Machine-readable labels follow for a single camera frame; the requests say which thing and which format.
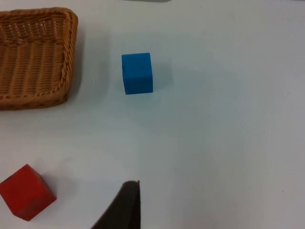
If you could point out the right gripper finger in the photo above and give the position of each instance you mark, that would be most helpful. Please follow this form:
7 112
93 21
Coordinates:
126 210

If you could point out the red cube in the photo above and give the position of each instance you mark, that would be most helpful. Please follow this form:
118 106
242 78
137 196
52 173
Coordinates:
26 193

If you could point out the blue cube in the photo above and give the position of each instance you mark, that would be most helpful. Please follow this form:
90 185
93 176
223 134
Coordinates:
137 74

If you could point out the pale brown wicker basket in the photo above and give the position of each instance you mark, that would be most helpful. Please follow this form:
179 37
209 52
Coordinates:
33 59

